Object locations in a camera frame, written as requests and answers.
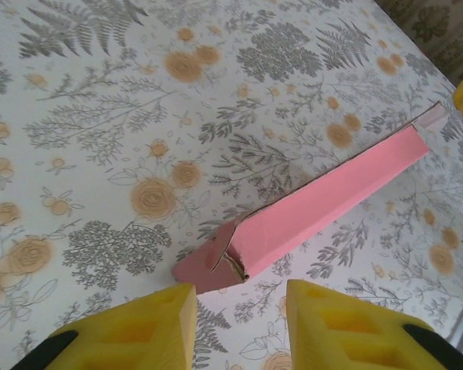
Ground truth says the floral tablecloth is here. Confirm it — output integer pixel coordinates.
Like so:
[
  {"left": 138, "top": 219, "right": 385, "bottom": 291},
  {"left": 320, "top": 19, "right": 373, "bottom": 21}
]
[{"left": 0, "top": 0, "right": 463, "bottom": 370}]

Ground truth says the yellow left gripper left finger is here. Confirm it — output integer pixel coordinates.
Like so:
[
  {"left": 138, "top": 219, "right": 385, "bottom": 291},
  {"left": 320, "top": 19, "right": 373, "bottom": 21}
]
[{"left": 21, "top": 283, "right": 198, "bottom": 370}]

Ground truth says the pink and white paper box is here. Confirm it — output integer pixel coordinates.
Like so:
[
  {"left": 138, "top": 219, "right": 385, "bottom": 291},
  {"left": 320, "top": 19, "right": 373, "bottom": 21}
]
[{"left": 172, "top": 100, "right": 447, "bottom": 296}]

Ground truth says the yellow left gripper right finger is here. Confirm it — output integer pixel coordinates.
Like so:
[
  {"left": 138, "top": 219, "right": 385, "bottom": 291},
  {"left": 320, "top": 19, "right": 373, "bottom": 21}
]
[{"left": 286, "top": 279, "right": 452, "bottom": 370}]

